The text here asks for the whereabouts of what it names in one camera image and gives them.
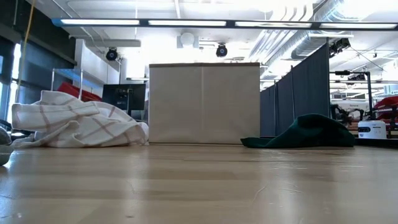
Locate cardboard box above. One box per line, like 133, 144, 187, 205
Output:
148, 62, 261, 145

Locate white towel with red checks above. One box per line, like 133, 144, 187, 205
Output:
11, 90, 149, 149

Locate grey towel with white checks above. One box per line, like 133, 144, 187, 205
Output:
0, 144, 15, 166

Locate dark green towel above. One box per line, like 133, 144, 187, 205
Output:
240, 113, 356, 149

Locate white round ceiling fixture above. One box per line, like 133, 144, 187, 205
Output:
176, 32, 200, 50

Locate black monitor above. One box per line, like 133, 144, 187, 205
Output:
101, 83, 147, 121

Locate dark grey room divider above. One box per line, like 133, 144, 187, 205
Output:
260, 43, 330, 138

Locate metal shelf rack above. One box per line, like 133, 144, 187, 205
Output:
50, 67, 108, 102

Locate black overhead light bar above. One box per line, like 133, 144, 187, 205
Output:
51, 17, 398, 32

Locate black equipment on pole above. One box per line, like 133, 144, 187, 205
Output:
328, 37, 351, 58

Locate black metal stand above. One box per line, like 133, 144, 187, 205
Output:
329, 70, 373, 121

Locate white round appliance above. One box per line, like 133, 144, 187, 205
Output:
357, 120, 387, 140

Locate red equipment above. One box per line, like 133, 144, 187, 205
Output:
373, 95, 398, 130

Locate yellow hanging cable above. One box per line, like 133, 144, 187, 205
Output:
15, 0, 35, 102

